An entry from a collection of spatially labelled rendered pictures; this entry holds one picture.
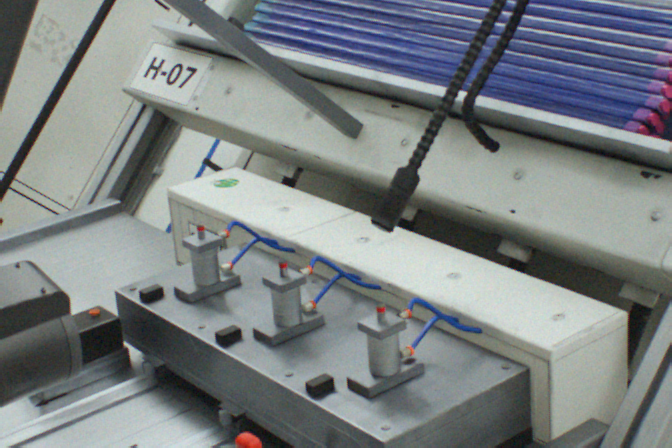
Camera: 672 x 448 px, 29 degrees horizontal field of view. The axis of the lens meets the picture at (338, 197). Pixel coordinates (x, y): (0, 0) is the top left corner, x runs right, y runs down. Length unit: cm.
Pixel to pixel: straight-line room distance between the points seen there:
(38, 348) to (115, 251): 62
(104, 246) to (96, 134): 96
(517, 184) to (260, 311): 22
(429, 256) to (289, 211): 17
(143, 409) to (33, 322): 33
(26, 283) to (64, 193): 158
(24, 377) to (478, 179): 46
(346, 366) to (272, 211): 27
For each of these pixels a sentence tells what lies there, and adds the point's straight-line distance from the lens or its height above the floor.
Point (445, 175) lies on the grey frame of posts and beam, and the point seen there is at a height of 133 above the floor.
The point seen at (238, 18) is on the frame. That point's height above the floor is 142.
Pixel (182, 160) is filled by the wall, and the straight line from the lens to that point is 392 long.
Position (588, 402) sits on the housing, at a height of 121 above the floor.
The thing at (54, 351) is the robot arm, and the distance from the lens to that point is 70.
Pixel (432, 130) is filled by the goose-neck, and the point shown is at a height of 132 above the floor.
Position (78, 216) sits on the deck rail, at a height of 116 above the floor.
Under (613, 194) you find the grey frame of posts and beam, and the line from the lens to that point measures 95.
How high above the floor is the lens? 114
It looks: 7 degrees up
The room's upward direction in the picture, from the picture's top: 28 degrees clockwise
